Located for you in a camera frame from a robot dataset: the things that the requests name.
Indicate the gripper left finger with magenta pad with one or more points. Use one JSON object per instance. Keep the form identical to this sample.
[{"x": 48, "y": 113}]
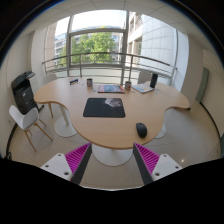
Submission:
[{"x": 70, "y": 166}]

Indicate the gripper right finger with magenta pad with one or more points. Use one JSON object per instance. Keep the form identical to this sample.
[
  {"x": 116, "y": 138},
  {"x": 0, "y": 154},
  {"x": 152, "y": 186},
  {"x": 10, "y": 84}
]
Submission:
[{"x": 153, "y": 166}]

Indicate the black computer mouse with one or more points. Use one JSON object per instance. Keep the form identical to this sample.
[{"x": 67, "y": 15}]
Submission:
[{"x": 141, "y": 130}]

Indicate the black mouse pad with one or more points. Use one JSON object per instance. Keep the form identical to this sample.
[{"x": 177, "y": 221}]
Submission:
[{"x": 104, "y": 108}]

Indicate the white chair with wooden legs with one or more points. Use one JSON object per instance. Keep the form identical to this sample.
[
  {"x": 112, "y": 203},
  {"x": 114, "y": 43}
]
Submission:
[{"x": 25, "y": 122}]

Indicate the light wooden meeting table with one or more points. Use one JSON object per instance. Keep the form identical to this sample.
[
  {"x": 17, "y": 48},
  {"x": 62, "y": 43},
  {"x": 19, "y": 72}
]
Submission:
[{"x": 113, "y": 133}]

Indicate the small blue object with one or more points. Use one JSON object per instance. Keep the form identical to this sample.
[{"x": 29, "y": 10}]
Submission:
[{"x": 73, "y": 81}]

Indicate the dark mug right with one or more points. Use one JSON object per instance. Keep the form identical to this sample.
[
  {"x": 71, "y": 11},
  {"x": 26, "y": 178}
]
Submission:
[{"x": 127, "y": 85}]

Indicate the dark mug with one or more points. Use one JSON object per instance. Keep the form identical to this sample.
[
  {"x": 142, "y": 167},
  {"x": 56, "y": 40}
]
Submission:
[
  {"x": 89, "y": 82},
  {"x": 127, "y": 85}
]

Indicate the red and blue book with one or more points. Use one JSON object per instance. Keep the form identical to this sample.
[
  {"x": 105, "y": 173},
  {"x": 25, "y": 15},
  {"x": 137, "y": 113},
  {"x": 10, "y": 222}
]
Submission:
[{"x": 110, "y": 89}]

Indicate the dark mug left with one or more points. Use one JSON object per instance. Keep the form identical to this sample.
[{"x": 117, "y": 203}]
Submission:
[{"x": 89, "y": 82}]

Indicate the black cylindrical speaker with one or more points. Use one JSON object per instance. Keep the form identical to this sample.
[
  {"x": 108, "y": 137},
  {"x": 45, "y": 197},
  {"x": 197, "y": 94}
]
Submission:
[{"x": 153, "y": 80}]

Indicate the white chair far right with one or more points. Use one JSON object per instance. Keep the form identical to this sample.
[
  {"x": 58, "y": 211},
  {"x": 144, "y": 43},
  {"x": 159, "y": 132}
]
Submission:
[{"x": 144, "y": 76}]

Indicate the black office printer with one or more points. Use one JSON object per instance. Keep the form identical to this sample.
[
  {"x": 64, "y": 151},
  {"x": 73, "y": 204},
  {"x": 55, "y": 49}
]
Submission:
[{"x": 23, "y": 93}]

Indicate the metal window railing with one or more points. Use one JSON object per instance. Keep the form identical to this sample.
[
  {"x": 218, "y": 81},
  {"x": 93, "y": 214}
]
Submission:
[{"x": 108, "y": 67}]

